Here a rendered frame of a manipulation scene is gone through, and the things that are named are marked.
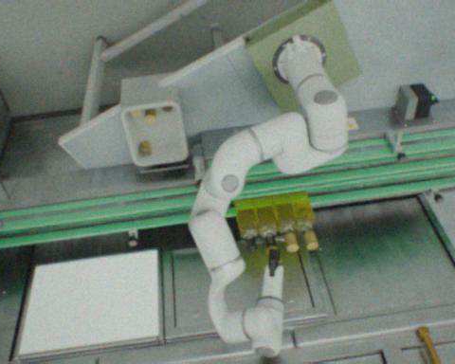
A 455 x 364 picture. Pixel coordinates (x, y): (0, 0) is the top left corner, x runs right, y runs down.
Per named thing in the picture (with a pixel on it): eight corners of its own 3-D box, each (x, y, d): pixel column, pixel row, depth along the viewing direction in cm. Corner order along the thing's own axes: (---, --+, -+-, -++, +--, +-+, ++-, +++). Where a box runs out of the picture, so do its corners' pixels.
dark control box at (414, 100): (394, 105, 162) (404, 120, 156) (398, 84, 156) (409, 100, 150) (418, 102, 162) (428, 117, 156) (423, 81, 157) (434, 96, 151)
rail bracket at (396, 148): (380, 136, 154) (395, 164, 144) (384, 118, 149) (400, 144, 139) (392, 135, 154) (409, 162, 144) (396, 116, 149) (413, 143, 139)
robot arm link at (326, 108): (331, 66, 123) (352, 101, 111) (334, 108, 132) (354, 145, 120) (293, 76, 123) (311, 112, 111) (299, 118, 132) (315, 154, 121)
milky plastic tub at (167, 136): (135, 150, 162) (135, 167, 155) (119, 93, 146) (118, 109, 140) (188, 143, 162) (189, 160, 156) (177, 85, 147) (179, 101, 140)
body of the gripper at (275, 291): (283, 319, 132) (286, 285, 139) (284, 299, 124) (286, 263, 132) (256, 318, 133) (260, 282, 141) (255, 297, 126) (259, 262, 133)
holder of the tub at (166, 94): (138, 161, 166) (138, 176, 160) (120, 92, 146) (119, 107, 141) (189, 154, 166) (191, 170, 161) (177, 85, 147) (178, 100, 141)
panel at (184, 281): (35, 268, 162) (16, 364, 138) (31, 263, 160) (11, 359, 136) (300, 231, 166) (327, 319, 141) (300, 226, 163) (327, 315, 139)
